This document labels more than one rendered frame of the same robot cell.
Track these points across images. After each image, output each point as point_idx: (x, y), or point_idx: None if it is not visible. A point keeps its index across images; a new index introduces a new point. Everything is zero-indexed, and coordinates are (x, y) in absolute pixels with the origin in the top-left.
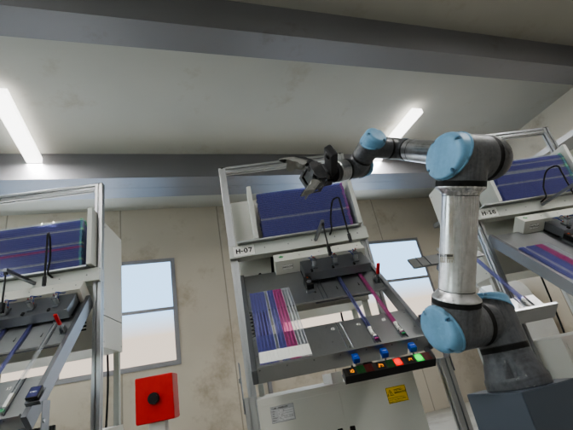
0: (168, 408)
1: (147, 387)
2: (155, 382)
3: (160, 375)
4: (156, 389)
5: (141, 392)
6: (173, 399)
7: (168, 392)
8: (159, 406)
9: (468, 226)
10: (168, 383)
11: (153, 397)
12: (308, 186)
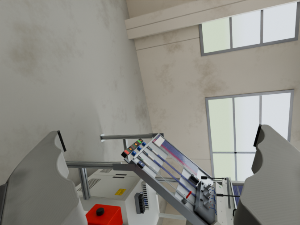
0: (87, 218)
1: (110, 210)
2: (108, 215)
3: (110, 218)
4: (104, 215)
5: (109, 208)
6: (89, 222)
7: (96, 220)
8: (93, 214)
9: None
10: (101, 222)
11: (100, 210)
12: (56, 149)
